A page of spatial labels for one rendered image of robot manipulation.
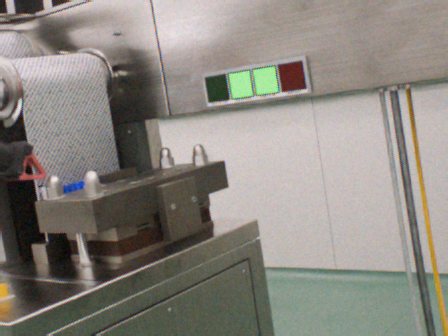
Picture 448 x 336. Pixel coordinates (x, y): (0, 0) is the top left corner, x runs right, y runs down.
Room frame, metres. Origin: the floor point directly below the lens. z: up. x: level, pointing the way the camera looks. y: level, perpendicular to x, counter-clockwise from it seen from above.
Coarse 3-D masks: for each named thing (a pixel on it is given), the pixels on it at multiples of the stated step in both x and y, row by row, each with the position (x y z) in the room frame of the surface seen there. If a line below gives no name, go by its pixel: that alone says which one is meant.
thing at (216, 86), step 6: (210, 78) 1.47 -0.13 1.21; (216, 78) 1.46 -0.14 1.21; (222, 78) 1.45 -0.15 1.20; (210, 84) 1.47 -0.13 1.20; (216, 84) 1.46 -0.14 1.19; (222, 84) 1.45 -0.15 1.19; (210, 90) 1.47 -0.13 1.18; (216, 90) 1.46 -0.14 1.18; (222, 90) 1.45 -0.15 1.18; (210, 96) 1.48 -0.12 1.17; (216, 96) 1.47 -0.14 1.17; (222, 96) 1.46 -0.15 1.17; (228, 96) 1.45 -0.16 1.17
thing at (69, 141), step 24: (24, 120) 1.39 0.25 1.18; (48, 120) 1.43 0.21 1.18; (72, 120) 1.47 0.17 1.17; (96, 120) 1.53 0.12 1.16; (48, 144) 1.42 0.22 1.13; (72, 144) 1.47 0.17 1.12; (96, 144) 1.52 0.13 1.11; (48, 168) 1.41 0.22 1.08; (72, 168) 1.46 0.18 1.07; (96, 168) 1.51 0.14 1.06
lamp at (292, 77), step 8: (288, 64) 1.34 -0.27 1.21; (296, 64) 1.33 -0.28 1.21; (280, 72) 1.36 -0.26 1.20; (288, 72) 1.35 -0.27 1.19; (296, 72) 1.34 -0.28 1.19; (288, 80) 1.35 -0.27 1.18; (296, 80) 1.34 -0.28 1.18; (304, 80) 1.33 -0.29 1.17; (288, 88) 1.35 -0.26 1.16; (296, 88) 1.34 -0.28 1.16
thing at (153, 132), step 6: (150, 120) 1.85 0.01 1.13; (156, 120) 1.87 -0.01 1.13; (150, 126) 1.85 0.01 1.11; (156, 126) 1.87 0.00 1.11; (150, 132) 1.85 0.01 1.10; (156, 132) 1.86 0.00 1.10; (150, 138) 1.84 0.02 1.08; (156, 138) 1.86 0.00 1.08; (150, 144) 1.84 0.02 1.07; (156, 144) 1.86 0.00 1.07; (150, 150) 1.84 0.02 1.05; (156, 150) 1.86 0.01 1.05; (150, 156) 1.84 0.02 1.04; (156, 156) 1.85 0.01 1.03; (156, 162) 1.85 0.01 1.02
